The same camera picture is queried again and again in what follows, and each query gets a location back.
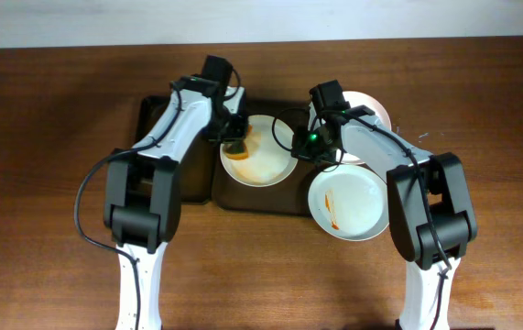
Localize orange green sponge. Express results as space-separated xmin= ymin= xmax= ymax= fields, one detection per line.
xmin=222 ymin=125 xmax=253 ymax=160

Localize white pink plate top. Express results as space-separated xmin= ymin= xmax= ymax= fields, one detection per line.
xmin=308 ymin=91 xmax=392 ymax=165

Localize grey white plate bottom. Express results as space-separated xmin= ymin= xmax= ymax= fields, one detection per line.
xmin=308 ymin=165 xmax=389 ymax=241

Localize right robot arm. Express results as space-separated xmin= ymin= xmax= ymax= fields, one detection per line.
xmin=290 ymin=80 xmax=478 ymax=329

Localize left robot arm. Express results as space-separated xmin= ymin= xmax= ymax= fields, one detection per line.
xmin=104 ymin=55 xmax=248 ymax=329

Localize black water tray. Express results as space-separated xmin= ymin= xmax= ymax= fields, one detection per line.
xmin=134 ymin=95 xmax=216 ymax=204

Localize brown serving tray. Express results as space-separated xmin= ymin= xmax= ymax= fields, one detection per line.
xmin=211 ymin=95 xmax=394 ymax=217

